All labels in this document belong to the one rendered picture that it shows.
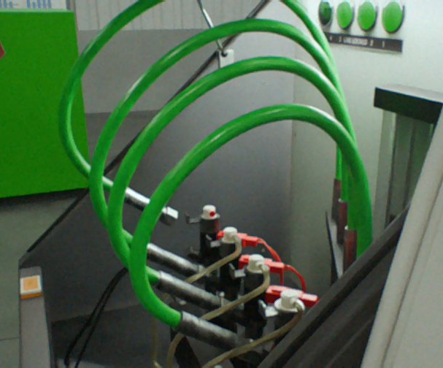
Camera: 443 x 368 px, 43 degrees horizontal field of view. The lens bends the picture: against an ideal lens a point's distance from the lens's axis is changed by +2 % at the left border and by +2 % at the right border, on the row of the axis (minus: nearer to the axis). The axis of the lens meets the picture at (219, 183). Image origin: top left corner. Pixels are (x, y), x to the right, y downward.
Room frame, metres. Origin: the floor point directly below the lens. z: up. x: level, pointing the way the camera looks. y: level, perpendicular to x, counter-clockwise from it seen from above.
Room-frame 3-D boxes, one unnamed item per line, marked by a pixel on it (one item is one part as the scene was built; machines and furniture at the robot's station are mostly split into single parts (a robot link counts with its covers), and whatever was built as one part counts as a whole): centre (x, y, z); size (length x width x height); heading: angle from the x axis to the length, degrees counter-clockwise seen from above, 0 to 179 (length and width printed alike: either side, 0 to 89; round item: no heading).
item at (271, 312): (0.46, -0.05, 1.13); 0.03 x 0.02 x 0.01; 109
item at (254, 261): (0.54, -0.04, 1.13); 0.02 x 0.02 x 0.03
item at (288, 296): (0.46, -0.07, 1.13); 0.02 x 0.02 x 0.03
